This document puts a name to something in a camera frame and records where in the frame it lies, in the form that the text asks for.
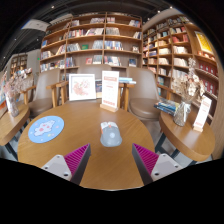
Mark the stack of books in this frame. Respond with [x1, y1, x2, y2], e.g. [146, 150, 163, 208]
[153, 98, 181, 117]

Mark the curved wooden bookshelf unit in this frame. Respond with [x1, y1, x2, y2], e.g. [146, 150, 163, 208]
[141, 14, 221, 118]

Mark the small distant wooden bookshelf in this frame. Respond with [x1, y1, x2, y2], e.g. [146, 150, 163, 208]
[9, 53, 29, 78]

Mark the round wooden side table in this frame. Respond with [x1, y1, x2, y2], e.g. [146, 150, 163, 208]
[0, 103, 31, 161]
[154, 109, 217, 164]

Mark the grey computer mouse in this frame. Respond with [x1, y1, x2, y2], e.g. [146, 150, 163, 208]
[100, 121, 123, 148]

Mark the brown padded wooden armchair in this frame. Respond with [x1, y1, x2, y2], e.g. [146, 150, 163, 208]
[59, 64, 129, 111]
[123, 66, 163, 122]
[20, 68, 63, 118]

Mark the white framed flower picture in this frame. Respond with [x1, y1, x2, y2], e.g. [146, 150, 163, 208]
[68, 73, 97, 102]

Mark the wide wooden bookshelf unit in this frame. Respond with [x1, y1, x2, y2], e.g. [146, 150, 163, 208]
[39, 12, 144, 83]

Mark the glass vase with dried flowers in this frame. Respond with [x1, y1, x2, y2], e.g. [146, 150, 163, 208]
[171, 57, 207, 128]
[1, 68, 34, 118]

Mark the round blue mouse pad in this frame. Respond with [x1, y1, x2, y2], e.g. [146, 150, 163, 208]
[27, 115, 65, 144]

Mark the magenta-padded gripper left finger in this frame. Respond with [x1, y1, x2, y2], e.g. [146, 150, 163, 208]
[41, 143, 92, 186]

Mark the dark blue book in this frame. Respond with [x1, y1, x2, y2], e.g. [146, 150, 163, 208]
[95, 79, 103, 99]

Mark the white sign on wooden base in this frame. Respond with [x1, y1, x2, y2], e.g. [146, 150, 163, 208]
[192, 95, 213, 133]
[99, 70, 120, 113]

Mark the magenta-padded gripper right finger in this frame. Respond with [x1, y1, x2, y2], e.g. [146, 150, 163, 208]
[131, 143, 184, 186]

